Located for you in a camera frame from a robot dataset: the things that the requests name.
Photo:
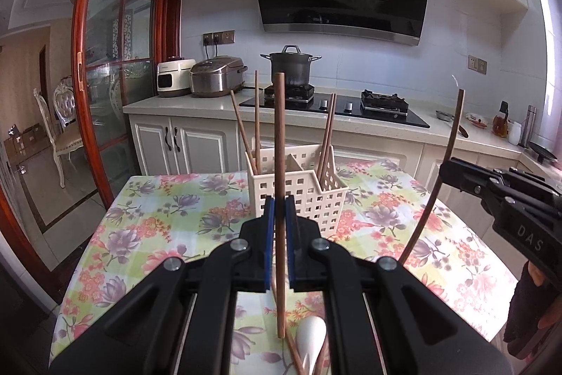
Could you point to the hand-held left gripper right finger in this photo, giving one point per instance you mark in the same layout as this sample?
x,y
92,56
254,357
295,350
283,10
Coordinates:
x,y
291,252

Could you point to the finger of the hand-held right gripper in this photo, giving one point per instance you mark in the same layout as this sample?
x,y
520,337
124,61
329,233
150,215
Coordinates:
x,y
465,181
527,178

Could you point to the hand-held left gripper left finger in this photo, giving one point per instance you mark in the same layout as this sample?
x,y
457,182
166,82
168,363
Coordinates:
x,y
270,252

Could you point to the brown wooden chopstick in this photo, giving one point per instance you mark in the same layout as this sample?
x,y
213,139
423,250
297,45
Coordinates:
x,y
456,124
279,137

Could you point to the white perforated plastic basket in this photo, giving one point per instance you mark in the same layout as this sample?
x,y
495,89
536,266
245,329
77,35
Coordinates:
x,y
307,175

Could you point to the white ceramic spoon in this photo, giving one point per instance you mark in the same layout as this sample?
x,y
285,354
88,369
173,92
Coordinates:
x,y
311,340

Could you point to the set of wooden chopsticks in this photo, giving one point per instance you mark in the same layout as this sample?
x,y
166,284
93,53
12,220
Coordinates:
x,y
257,116

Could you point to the person's right hand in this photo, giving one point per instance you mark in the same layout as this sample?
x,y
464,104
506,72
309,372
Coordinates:
x,y
533,276

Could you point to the black pan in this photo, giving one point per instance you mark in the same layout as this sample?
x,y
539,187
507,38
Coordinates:
x,y
543,151

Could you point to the small white jar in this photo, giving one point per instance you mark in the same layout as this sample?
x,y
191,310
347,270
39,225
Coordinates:
x,y
514,134

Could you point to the steel thermos bottle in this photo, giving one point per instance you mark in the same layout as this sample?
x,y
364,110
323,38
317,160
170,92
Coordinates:
x,y
527,127

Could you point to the amber oil bottle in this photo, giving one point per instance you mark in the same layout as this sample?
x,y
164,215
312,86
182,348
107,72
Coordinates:
x,y
500,124

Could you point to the small red white dish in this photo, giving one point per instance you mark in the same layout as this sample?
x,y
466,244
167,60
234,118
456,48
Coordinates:
x,y
476,119

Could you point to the kitchen knife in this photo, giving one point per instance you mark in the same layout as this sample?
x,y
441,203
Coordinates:
x,y
444,115

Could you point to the dark cloth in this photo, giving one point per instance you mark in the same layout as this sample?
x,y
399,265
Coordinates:
x,y
522,322

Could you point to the black glass gas hob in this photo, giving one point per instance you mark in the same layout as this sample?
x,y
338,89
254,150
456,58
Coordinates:
x,y
395,118

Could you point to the floral tablecloth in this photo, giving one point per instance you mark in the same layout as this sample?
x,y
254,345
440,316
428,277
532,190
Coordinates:
x,y
145,225

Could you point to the silver rice cooker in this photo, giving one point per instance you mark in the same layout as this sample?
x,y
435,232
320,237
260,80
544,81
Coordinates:
x,y
217,78

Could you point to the grey cooking pot with lid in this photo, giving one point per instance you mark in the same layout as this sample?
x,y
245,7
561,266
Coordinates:
x,y
292,69

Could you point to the white rice cooker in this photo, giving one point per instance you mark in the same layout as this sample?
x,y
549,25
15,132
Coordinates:
x,y
173,78

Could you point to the white ornate dining chair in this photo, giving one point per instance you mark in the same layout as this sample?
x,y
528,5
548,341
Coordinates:
x,y
66,142
68,98

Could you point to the red wooden glass door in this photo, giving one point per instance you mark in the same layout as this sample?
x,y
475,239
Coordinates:
x,y
81,94

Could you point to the brown cardboard box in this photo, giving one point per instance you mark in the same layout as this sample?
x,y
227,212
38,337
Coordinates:
x,y
26,144

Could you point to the gold wall outlet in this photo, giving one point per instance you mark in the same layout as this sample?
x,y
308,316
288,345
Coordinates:
x,y
477,64

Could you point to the dark wall outlet strip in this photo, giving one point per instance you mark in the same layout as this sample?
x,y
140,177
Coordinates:
x,y
219,37

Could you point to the red wooden door frame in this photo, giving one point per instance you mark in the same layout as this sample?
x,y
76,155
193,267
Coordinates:
x,y
26,247

